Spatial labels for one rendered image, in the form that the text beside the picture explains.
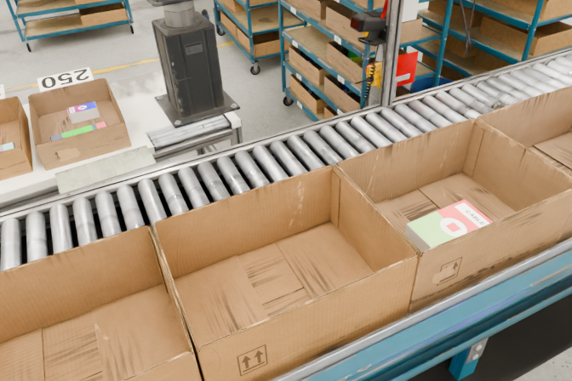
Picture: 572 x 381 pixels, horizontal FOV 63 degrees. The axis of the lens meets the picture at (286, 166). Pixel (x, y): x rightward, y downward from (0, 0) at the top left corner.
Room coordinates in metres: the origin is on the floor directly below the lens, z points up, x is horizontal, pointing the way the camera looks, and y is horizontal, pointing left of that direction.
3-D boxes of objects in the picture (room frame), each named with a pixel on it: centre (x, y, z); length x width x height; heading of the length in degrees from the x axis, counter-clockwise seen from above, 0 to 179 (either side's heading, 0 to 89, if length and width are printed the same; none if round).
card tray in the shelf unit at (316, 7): (2.73, -0.27, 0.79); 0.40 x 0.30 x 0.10; 25
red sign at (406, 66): (1.61, -0.44, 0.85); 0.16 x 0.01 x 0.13; 114
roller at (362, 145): (1.23, -0.30, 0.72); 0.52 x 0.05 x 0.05; 24
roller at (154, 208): (0.94, 0.35, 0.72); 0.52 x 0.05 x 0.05; 24
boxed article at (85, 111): (1.54, 0.75, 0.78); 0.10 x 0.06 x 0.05; 115
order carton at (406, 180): (0.74, -0.34, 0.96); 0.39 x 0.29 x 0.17; 114
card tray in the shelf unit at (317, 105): (2.75, -0.27, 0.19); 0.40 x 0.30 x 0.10; 22
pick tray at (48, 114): (1.46, 0.73, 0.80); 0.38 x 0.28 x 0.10; 25
